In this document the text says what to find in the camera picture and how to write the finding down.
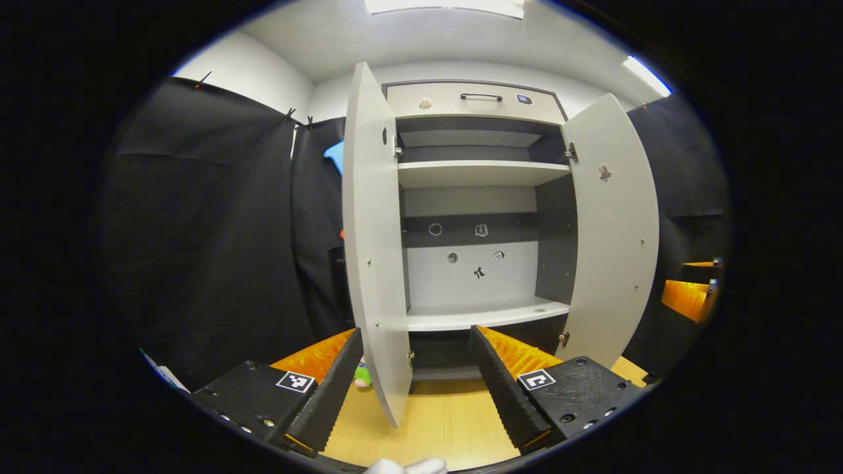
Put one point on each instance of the computer monitor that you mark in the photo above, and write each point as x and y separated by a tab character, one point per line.
172	378

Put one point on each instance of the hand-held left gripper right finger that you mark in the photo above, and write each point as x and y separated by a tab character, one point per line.
500	388

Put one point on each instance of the grey double-door shoe cabinet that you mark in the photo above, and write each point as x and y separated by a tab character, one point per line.
553	243

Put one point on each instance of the grey shoe cabinet door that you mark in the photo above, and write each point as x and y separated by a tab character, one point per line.
616	250
372	263

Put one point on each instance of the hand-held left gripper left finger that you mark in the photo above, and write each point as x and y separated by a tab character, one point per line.
336	388

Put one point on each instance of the black backdrop cloth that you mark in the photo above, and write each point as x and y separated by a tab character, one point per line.
217	230

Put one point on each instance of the ceiling light panel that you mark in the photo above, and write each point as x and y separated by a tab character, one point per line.
448	5
647	76

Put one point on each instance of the grey cabinet drawer front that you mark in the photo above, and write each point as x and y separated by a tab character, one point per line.
454	110

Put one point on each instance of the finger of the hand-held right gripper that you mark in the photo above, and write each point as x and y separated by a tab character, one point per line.
688	299
703	271

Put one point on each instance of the grey cabinet shelf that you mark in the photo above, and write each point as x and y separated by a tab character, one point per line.
474	172
474	316

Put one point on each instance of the green and pink plush toy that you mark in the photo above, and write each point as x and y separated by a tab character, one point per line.
362	375

